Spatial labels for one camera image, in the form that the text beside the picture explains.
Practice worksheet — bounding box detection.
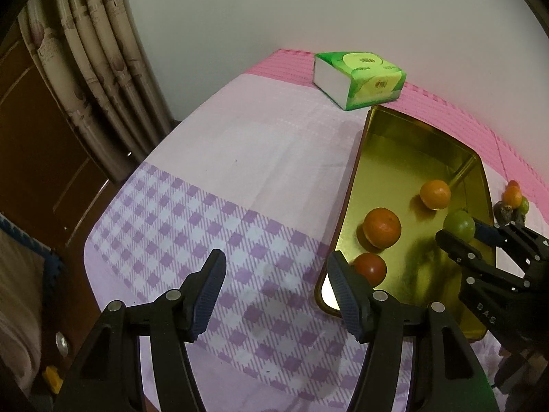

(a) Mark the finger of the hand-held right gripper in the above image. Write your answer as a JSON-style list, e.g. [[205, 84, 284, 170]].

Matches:
[[474, 220, 549, 275], [436, 228, 529, 293]]

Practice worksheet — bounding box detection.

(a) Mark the purple checked tablecloth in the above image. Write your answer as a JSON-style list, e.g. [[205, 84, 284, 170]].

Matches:
[[83, 73, 549, 412]]

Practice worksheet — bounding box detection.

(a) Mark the gold metal tin tray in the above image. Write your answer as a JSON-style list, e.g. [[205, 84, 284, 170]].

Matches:
[[314, 105, 496, 342]]

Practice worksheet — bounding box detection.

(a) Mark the pink ribbed mat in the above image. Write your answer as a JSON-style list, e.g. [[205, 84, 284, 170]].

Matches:
[[249, 49, 549, 215]]

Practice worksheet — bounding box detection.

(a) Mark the wrinkled brown passion fruit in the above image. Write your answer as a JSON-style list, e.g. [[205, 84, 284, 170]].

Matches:
[[494, 201, 514, 224]]

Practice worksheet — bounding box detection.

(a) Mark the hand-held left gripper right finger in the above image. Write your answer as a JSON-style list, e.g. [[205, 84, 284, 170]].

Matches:
[[327, 251, 500, 412]]

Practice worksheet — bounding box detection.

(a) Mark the green tissue pack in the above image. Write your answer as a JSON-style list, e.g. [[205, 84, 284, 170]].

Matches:
[[312, 50, 406, 112]]

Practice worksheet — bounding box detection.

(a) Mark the brown wooden door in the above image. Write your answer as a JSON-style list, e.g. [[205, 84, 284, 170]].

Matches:
[[0, 21, 125, 353]]

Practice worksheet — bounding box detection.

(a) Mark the beige blanket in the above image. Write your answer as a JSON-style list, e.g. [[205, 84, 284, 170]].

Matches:
[[0, 223, 48, 372]]

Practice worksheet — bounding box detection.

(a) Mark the small orange mandarin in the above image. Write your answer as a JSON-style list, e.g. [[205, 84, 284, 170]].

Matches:
[[419, 179, 452, 210]]

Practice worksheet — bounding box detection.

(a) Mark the small yellow object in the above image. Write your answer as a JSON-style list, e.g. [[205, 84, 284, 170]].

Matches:
[[43, 366, 64, 394]]

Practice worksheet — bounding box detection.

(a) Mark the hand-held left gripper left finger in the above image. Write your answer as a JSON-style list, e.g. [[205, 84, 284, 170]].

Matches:
[[54, 249, 227, 412]]

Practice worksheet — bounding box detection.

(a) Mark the beige patterned curtain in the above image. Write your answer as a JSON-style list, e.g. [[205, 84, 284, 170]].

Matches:
[[17, 0, 174, 185]]

